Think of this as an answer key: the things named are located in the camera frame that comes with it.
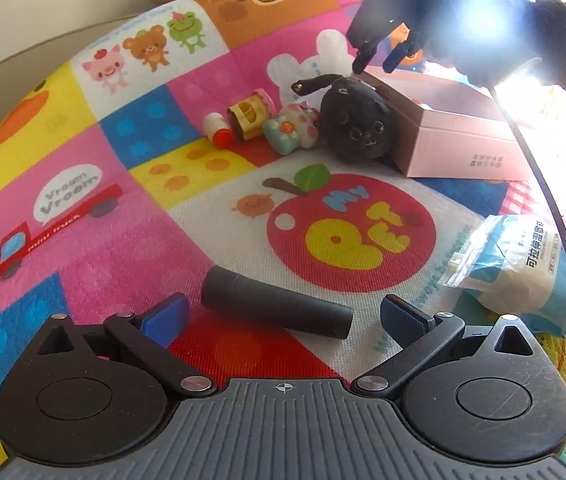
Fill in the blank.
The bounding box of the blue white plastic bag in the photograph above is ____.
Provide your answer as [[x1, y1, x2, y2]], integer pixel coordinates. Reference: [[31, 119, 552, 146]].
[[440, 214, 566, 338]]

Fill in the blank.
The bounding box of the black cylinder tube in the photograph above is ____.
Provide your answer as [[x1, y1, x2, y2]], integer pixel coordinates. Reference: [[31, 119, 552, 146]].
[[200, 266, 353, 340]]

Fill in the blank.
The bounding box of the colourful cartoon play mat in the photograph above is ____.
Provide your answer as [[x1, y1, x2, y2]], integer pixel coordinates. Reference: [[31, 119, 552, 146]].
[[0, 0, 566, 476]]

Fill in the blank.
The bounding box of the yellow pudding cup toy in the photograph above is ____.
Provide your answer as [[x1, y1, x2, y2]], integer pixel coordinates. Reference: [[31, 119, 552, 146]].
[[226, 89, 276, 141]]

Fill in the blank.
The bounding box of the gloved right hand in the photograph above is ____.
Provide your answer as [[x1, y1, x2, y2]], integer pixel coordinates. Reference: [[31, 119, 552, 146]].
[[423, 0, 566, 91]]

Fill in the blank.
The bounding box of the small white red bottle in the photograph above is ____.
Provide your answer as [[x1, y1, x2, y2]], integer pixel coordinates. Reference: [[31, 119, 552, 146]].
[[202, 112, 235, 150]]

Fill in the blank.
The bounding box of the black plush cat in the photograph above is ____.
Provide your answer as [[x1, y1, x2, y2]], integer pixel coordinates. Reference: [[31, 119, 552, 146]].
[[290, 74, 398, 164]]

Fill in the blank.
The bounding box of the pink teal toy figure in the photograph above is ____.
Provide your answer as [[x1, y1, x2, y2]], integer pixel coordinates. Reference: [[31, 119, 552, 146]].
[[262, 102, 319, 156]]

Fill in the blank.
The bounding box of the pink cardboard box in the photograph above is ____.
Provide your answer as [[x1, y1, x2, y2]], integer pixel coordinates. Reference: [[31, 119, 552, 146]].
[[360, 66, 532, 181]]

